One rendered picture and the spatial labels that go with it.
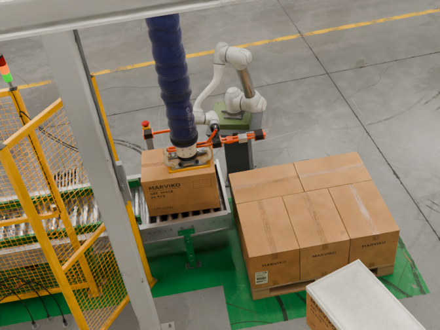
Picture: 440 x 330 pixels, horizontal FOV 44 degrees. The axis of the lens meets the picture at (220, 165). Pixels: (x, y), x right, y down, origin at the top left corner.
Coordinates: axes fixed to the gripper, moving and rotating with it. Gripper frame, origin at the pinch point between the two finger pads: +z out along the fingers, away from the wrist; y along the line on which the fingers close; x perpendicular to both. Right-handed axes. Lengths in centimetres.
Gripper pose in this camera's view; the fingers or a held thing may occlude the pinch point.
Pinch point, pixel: (218, 141)
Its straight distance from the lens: 448.6
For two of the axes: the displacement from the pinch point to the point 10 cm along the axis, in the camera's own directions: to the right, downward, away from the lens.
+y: 1.0, 7.7, 6.3
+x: -9.8, 1.7, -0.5
